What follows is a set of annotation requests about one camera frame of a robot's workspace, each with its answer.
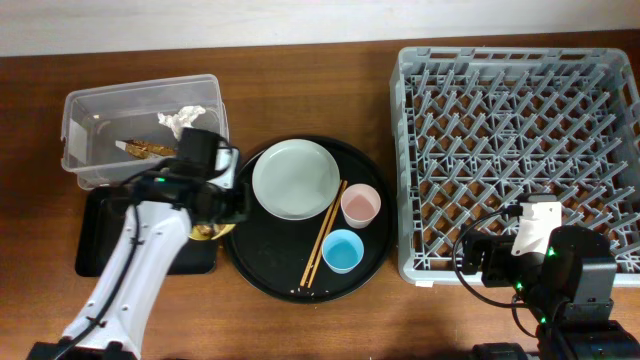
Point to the rectangular black tray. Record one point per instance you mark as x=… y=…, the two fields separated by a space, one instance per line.
x=103 y=220

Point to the blue cup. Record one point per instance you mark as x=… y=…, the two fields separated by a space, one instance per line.
x=342 y=251

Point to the pink cup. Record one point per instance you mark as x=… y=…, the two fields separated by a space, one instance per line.
x=360 y=204

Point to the brown food wrapper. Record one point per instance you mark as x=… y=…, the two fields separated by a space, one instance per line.
x=144 y=150

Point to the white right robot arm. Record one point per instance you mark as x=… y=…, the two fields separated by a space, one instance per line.
x=567 y=288

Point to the pale green plate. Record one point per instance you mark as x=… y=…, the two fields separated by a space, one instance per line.
x=295 y=179

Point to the left wooden chopstick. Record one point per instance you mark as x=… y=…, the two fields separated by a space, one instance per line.
x=309 y=270

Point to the grey dishwasher rack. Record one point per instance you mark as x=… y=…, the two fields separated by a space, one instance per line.
x=474 y=128

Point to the clear plastic bin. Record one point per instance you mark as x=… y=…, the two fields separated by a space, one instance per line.
x=95 y=119

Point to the crumpled white tissue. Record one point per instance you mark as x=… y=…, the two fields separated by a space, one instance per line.
x=184 y=118

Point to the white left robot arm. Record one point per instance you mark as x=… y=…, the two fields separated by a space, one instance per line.
x=112 y=323

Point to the yellow bowl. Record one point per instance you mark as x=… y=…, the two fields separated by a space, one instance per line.
x=220 y=231

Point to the food scraps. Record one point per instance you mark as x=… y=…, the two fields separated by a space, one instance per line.
x=203 y=231

